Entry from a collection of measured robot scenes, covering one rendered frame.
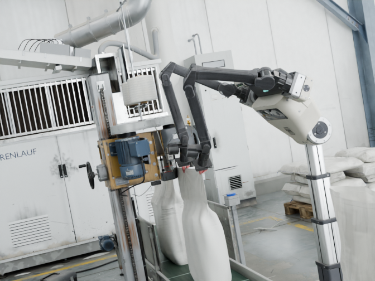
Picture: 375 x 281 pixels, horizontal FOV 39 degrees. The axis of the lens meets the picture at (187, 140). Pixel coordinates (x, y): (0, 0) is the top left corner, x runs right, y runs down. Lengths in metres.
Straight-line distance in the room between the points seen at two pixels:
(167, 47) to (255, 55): 1.95
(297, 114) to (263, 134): 5.31
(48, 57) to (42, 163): 1.17
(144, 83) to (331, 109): 5.85
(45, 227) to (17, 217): 0.32
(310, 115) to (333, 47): 6.00
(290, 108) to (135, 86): 0.95
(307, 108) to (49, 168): 3.75
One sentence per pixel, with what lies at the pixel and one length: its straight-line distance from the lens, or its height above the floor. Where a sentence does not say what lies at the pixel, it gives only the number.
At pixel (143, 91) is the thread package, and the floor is 1.59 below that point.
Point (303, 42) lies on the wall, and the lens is 8.60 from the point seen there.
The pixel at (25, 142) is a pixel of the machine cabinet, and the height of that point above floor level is 1.40.
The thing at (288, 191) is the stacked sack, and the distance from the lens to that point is 6.36.
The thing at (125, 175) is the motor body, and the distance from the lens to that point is 3.18.
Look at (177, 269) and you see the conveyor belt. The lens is 3.71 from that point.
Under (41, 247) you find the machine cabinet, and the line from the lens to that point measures 6.12.
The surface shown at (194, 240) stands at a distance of 3.12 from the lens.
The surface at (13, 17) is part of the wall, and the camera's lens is 7.49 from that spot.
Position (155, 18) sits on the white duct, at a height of 2.62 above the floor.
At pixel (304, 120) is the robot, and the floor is 1.27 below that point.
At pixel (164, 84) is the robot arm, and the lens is 3.08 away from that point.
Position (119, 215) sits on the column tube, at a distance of 3.43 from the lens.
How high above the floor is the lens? 1.42
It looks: 3 degrees down
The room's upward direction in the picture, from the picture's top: 10 degrees counter-clockwise
